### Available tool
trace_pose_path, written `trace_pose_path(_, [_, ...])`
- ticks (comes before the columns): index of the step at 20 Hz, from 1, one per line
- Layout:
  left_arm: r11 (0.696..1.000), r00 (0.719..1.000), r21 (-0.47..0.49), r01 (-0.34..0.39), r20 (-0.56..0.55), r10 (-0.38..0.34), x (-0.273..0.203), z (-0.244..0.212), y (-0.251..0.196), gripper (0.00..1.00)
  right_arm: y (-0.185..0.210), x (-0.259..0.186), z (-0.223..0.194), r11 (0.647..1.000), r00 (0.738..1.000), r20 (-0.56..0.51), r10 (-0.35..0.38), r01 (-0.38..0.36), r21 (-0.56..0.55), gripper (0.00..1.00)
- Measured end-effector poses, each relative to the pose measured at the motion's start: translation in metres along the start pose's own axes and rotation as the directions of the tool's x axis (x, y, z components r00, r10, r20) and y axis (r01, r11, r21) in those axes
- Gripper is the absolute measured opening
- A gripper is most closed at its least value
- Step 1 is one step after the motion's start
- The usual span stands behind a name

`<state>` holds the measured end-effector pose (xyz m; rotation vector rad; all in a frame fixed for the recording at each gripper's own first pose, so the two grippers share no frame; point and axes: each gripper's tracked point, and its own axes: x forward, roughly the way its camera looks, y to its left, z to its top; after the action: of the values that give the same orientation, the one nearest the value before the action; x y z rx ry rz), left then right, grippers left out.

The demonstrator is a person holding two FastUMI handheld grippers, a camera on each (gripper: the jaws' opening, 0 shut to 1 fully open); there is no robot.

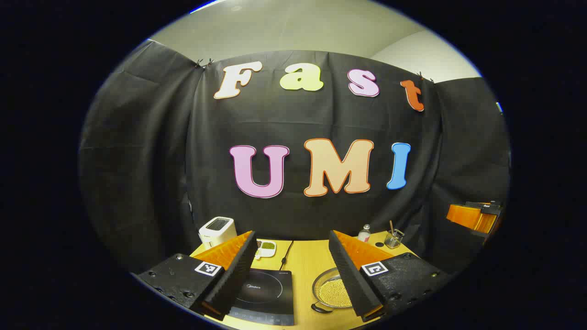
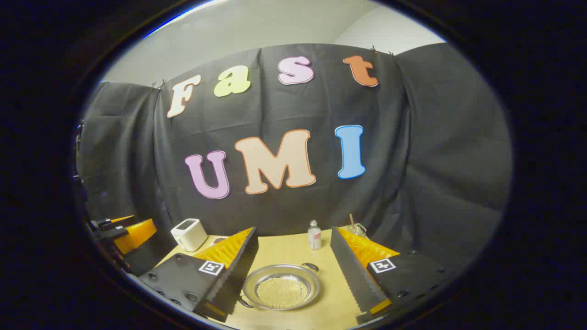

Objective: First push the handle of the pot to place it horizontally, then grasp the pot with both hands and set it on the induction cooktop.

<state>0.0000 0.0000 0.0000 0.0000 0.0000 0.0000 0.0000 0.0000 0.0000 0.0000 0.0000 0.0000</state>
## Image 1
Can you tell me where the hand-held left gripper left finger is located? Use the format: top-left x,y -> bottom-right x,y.
137,231 -> 258,321

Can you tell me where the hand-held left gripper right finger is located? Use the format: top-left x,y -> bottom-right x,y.
328,230 -> 452,323

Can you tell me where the pile of yellow soybeans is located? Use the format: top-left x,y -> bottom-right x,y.
318,277 -> 353,308

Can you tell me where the steel pot with black handle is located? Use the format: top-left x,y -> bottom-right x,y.
311,267 -> 356,315

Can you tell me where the black induction cooktop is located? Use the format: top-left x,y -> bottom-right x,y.
227,268 -> 294,326

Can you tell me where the white divided dish of beans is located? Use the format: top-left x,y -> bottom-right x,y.
255,240 -> 277,260

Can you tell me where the white toaster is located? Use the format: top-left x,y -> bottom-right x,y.
198,216 -> 238,250

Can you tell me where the glass jar with wooden stick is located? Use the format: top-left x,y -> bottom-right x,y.
384,220 -> 405,249

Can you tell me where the black power cable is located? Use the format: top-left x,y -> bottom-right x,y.
280,240 -> 294,271

